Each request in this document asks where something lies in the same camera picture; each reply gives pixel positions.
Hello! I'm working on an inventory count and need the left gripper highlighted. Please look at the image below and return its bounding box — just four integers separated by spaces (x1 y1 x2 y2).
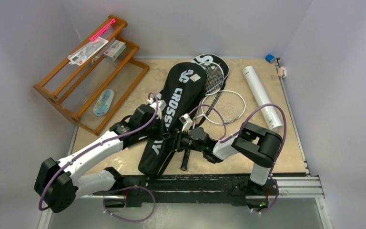
139 115 171 141

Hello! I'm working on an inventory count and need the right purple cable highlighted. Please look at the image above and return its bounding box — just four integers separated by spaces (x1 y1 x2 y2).
187 104 287 216

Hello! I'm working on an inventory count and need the small teal white box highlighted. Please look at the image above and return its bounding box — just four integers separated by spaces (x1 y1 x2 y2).
103 40 126 62

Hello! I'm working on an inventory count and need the black racket bag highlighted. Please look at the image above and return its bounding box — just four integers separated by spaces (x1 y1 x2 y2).
190 53 230 81
138 62 207 178

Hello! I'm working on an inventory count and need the wooden tiered shelf rack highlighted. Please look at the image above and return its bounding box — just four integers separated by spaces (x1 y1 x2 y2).
33 15 150 135

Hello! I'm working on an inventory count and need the blue toothbrush blister pack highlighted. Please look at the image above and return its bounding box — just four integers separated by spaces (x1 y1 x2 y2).
93 89 114 116

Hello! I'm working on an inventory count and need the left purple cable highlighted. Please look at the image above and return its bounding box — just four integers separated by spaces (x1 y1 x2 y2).
38 92 160 212

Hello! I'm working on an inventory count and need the black racket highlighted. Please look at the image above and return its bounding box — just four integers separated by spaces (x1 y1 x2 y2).
200 62 224 96
180 149 191 171

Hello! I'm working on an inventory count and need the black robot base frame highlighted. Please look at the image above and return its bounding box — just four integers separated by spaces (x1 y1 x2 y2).
49 172 325 211

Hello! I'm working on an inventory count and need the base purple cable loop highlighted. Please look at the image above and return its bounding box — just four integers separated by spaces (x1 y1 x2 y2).
103 186 156 223

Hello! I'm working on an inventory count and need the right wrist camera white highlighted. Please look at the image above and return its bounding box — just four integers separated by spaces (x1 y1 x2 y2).
179 114 193 132

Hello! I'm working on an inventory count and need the blue small object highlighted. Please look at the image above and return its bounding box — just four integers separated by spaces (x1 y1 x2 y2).
265 54 276 63

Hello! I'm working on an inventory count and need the white shuttlecock tube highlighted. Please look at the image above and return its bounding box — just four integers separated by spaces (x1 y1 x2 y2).
243 66 283 132

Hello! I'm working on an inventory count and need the white packaged card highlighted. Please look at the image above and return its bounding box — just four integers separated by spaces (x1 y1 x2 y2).
68 37 109 66

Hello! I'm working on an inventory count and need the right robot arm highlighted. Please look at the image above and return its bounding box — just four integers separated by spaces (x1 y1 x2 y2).
165 122 286 194

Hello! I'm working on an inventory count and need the pink pen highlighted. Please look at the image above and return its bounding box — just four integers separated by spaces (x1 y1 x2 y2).
89 19 116 41

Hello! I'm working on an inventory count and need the black racket under bag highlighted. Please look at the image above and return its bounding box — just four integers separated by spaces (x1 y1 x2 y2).
200 62 224 96

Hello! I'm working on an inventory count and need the pink white small object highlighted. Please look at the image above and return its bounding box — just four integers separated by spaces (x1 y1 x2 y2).
277 66 286 78

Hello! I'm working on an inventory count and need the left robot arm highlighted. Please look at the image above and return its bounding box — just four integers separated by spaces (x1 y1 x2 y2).
34 100 166 213

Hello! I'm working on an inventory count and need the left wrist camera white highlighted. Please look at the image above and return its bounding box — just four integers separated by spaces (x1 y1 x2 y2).
147 98 166 119

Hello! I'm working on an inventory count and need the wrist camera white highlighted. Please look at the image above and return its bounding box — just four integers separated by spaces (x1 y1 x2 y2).
179 114 193 132
147 98 166 119

